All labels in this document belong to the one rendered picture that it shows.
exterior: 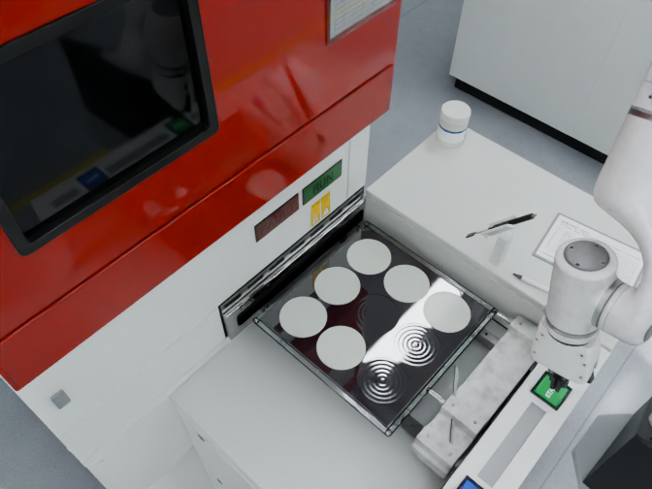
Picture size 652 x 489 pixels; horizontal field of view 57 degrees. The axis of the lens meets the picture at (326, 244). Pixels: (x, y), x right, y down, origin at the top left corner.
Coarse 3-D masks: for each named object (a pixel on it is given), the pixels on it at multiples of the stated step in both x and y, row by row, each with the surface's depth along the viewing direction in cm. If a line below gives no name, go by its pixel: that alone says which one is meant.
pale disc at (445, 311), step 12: (432, 300) 130; (444, 300) 130; (456, 300) 130; (432, 312) 128; (444, 312) 128; (456, 312) 128; (468, 312) 128; (432, 324) 127; (444, 324) 127; (456, 324) 127
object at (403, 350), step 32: (384, 288) 132; (448, 288) 132; (352, 320) 127; (384, 320) 127; (416, 320) 127; (384, 352) 123; (416, 352) 123; (448, 352) 123; (352, 384) 118; (384, 384) 118; (416, 384) 118; (384, 416) 114
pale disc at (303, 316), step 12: (300, 300) 130; (312, 300) 130; (288, 312) 128; (300, 312) 128; (312, 312) 128; (324, 312) 128; (288, 324) 126; (300, 324) 126; (312, 324) 126; (324, 324) 126; (300, 336) 125
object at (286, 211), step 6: (294, 198) 119; (288, 204) 118; (294, 204) 120; (282, 210) 118; (288, 210) 119; (294, 210) 121; (276, 216) 117; (282, 216) 119; (264, 222) 115; (270, 222) 117; (276, 222) 118; (258, 228) 115; (264, 228) 116; (270, 228) 118; (258, 234) 116; (264, 234) 118; (258, 240) 117
